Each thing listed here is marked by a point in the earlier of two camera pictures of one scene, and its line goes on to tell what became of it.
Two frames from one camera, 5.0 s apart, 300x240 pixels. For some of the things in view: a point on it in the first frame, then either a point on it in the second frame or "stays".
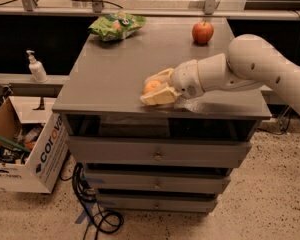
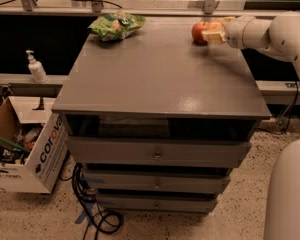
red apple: x=202 y=32 stays
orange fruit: x=151 y=86 → x=215 y=25
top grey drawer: x=111 y=152 stays
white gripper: x=187 y=78 → x=236 y=31
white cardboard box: x=29 y=144 stays
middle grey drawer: x=158 y=182 stays
